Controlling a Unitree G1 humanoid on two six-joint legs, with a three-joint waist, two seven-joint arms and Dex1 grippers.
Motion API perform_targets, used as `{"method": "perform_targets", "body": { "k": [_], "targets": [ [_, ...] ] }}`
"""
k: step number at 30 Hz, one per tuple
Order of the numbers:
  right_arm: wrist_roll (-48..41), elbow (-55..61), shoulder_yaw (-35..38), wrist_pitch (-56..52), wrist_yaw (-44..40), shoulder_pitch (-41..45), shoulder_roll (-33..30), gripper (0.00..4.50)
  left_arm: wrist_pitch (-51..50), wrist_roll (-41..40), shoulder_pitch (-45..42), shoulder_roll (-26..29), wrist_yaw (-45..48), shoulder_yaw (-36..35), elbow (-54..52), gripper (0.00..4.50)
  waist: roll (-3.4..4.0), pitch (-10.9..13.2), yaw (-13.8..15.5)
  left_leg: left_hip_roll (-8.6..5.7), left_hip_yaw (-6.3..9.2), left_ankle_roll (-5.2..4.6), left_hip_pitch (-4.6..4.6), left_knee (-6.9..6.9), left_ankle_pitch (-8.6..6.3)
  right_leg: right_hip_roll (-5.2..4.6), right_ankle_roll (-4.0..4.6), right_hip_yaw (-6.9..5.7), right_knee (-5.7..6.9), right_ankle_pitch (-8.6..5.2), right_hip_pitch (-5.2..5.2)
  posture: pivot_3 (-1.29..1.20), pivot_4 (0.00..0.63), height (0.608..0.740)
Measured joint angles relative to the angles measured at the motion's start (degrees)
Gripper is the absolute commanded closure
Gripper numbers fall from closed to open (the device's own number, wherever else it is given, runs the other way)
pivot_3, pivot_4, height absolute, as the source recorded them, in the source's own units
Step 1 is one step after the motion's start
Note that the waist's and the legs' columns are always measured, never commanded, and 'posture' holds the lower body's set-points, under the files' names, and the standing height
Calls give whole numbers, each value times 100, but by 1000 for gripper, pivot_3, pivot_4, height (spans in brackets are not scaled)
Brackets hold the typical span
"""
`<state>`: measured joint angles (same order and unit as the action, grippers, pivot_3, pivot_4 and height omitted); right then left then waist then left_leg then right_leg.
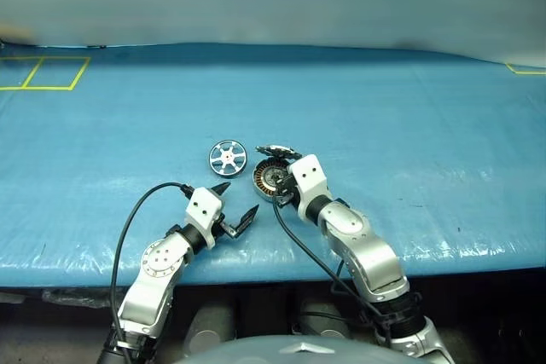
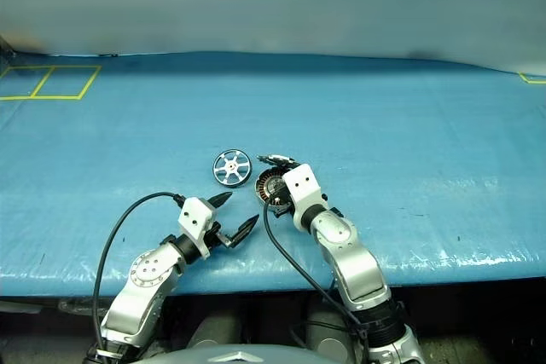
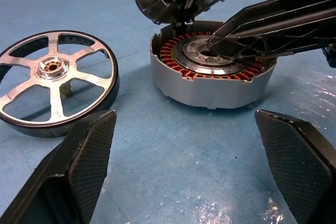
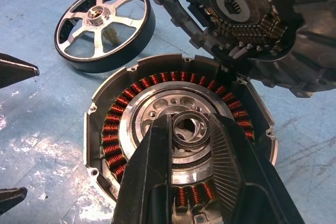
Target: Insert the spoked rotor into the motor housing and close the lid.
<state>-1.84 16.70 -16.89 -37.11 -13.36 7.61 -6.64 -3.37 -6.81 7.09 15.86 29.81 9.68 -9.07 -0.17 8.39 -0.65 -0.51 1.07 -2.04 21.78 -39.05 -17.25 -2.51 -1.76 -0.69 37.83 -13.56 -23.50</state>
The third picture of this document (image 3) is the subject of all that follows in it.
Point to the silver spoked rotor wheel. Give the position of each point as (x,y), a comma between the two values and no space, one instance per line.
(52,67)

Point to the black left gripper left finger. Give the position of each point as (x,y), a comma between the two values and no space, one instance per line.
(78,171)

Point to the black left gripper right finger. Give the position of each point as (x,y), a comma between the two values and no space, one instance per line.
(296,166)

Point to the silver round motor housing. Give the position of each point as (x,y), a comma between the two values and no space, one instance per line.
(210,95)

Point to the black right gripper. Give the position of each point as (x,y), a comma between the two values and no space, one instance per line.
(329,57)

